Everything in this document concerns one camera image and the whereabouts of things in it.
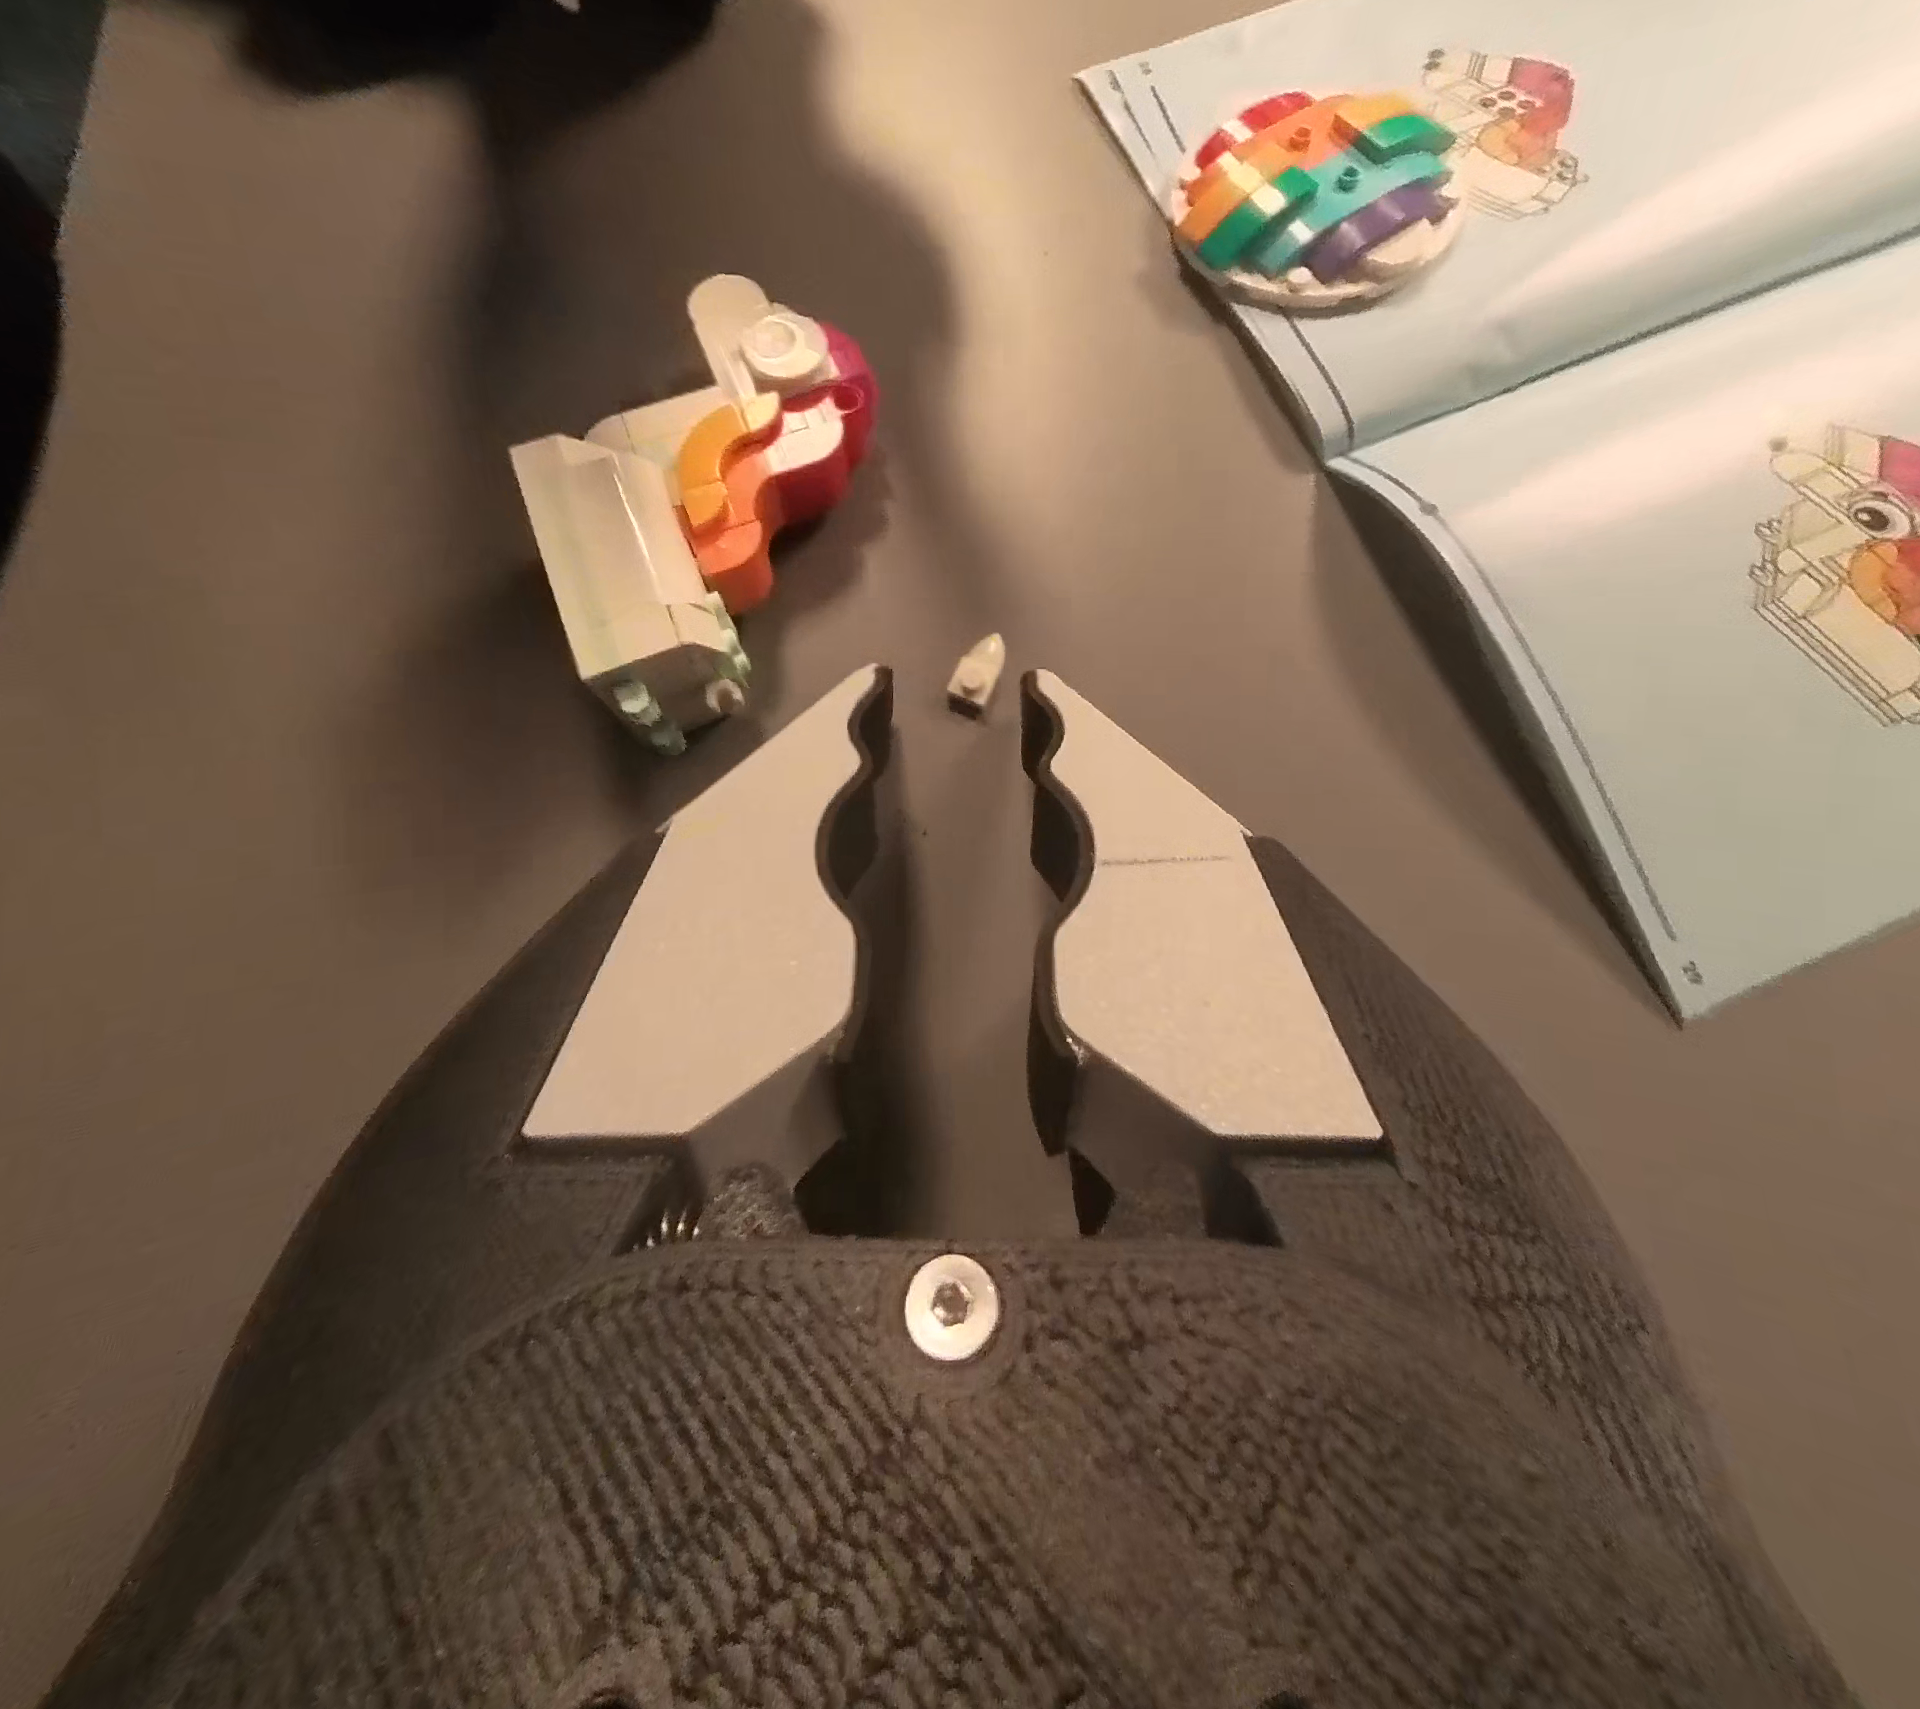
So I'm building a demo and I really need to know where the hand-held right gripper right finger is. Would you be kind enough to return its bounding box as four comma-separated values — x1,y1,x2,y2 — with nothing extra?
1021,667,1386,1152

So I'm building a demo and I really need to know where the rainbow lego disc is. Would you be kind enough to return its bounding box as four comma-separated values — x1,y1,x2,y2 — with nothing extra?
1168,86,1469,310

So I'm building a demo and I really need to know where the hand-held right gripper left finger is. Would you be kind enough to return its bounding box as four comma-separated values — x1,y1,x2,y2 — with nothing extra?
516,662,912,1156

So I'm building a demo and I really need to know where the lego unicorn model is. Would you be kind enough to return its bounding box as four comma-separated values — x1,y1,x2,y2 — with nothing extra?
506,272,883,755

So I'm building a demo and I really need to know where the open light blue instruction booklet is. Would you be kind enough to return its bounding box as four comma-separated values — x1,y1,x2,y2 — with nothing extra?
1075,0,1920,1024

